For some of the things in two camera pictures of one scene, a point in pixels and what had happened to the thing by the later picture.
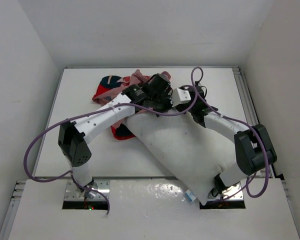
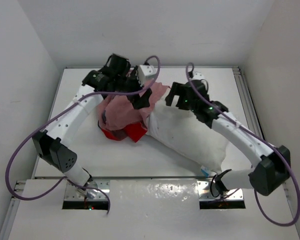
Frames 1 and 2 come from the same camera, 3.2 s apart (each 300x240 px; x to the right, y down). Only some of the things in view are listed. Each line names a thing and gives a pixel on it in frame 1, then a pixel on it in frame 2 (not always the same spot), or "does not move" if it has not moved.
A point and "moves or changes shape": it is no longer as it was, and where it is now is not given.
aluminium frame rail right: x=248 y=104 does not move
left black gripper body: x=161 y=102 → x=126 y=84
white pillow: x=191 y=154 moves or changes shape
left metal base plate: x=102 y=194 does not move
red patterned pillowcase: x=113 y=85 moves or changes shape
